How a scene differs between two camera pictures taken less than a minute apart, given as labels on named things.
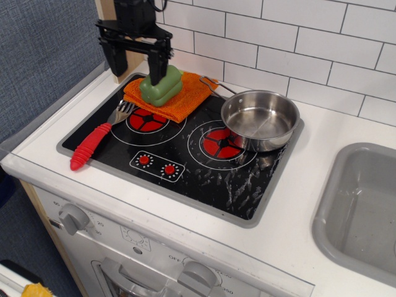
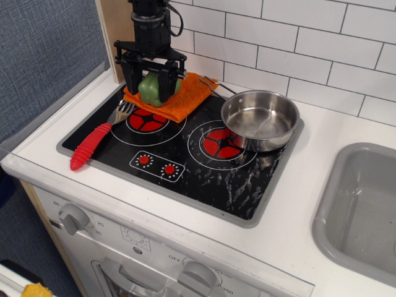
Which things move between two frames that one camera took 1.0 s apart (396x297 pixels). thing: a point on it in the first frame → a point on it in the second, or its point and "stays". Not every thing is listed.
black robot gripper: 135,25 → 152,45
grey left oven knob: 73,218 stays
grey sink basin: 354,219 stays
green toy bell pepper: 158,94 stays
